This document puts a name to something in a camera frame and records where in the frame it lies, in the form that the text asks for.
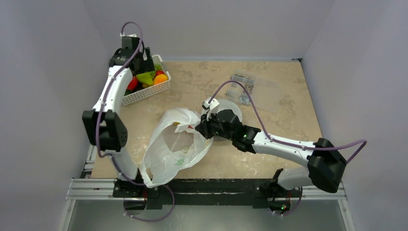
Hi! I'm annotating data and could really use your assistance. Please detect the fake green pear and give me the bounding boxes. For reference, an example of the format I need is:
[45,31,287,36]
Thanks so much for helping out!
[136,72,153,86]

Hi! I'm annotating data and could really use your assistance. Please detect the fake red fruit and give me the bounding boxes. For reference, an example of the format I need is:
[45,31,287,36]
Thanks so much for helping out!
[127,76,139,91]

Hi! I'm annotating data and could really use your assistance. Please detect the fake orange fruit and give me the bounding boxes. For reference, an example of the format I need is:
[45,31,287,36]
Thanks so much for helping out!
[153,74,168,85]

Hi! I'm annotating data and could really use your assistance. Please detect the white plastic bag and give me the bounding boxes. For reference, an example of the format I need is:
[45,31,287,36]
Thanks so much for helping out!
[139,108,213,188]

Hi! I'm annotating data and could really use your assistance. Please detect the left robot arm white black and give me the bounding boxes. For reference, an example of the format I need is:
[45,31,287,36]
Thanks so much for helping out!
[82,35,144,197]

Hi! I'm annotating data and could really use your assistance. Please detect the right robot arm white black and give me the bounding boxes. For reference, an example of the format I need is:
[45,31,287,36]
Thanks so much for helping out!
[195,109,347,196]

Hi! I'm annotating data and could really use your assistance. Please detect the fake red peach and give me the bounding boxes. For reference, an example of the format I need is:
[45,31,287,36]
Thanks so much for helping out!
[155,70,165,76]

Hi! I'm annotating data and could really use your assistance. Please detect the white filament spool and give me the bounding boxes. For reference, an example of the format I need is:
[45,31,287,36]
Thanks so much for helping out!
[213,99,242,141]

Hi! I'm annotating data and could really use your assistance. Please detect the white plastic basket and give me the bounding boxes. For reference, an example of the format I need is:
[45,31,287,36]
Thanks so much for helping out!
[122,54,171,106]

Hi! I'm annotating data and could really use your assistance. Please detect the clear plastic screw box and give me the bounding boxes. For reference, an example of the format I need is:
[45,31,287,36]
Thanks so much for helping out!
[225,70,281,113]

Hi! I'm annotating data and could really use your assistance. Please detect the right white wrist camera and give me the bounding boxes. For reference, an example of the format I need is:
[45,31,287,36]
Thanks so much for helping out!
[201,97,220,121]

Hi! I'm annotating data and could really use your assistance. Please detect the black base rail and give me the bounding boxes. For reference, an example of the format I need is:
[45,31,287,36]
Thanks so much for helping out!
[113,179,302,212]

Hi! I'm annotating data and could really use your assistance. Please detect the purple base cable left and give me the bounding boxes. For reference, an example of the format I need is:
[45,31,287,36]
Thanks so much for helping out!
[123,185,175,223]

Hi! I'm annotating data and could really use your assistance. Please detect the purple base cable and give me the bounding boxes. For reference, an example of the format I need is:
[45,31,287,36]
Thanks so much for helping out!
[271,188,304,218]
[123,185,175,223]

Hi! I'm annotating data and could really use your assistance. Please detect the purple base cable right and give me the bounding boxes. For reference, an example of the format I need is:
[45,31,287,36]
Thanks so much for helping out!
[271,188,304,218]

